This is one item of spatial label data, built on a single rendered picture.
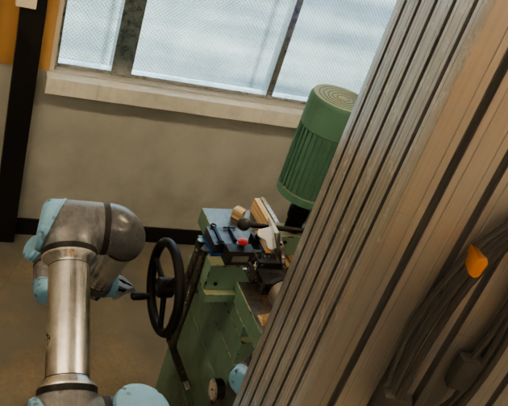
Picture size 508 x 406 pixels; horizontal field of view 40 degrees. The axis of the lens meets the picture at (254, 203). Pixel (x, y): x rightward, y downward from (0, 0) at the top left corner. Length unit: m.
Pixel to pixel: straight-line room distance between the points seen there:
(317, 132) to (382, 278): 1.12
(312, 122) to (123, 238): 0.60
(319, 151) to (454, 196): 1.17
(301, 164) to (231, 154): 1.55
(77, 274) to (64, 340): 0.14
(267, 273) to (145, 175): 1.73
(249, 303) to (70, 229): 0.64
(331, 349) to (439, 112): 0.29
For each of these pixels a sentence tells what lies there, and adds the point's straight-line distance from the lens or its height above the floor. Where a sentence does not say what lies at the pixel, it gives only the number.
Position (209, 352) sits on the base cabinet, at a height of 0.60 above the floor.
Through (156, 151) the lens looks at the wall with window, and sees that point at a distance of 3.29.
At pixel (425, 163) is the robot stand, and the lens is 0.65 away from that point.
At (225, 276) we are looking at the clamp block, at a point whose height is 0.92.
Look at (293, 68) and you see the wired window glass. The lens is 3.34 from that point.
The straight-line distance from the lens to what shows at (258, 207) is 2.27.
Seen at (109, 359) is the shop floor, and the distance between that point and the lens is 2.92.
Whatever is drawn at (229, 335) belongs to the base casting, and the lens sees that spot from 2.03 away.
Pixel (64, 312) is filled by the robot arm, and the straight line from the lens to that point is 1.43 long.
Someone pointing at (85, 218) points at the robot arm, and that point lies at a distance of 1.50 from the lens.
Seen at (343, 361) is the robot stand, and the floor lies 1.59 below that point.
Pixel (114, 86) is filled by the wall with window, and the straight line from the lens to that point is 3.04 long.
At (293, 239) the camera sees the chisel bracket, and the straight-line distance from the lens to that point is 2.02.
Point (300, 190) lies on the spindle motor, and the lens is 1.88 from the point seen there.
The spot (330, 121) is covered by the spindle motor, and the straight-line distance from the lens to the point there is 1.78.
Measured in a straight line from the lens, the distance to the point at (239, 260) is 1.93.
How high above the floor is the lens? 2.09
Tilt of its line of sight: 30 degrees down
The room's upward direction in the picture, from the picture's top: 19 degrees clockwise
